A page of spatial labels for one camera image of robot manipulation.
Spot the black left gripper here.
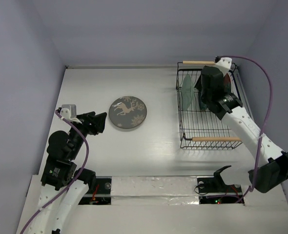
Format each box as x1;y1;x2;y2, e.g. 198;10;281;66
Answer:
69;110;107;158

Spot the black wire dish rack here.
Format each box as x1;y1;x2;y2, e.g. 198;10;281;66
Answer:
176;62;242;150

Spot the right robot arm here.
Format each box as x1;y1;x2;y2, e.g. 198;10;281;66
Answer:
196;66;288;194

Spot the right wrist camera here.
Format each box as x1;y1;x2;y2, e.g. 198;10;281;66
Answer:
213;56;232;74

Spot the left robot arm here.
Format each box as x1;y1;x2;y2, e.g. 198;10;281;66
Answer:
20;105;107;234

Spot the grey reindeer plate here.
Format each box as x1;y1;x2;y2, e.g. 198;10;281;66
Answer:
108;96;147;129

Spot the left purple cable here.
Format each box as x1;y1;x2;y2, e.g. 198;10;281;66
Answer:
19;109;90;234

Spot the red teal plate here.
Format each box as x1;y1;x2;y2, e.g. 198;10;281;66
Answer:
224;73;232;93

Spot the light green flower plate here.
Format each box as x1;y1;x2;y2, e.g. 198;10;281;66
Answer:
181;74;194;111

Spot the dark teal plate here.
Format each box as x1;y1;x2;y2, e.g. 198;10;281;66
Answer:
198;85;207;111

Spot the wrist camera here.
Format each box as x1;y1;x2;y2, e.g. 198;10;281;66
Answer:
58;104;81;123
213;56;232;74

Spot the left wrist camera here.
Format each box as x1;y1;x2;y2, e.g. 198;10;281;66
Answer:
58;104;81;123

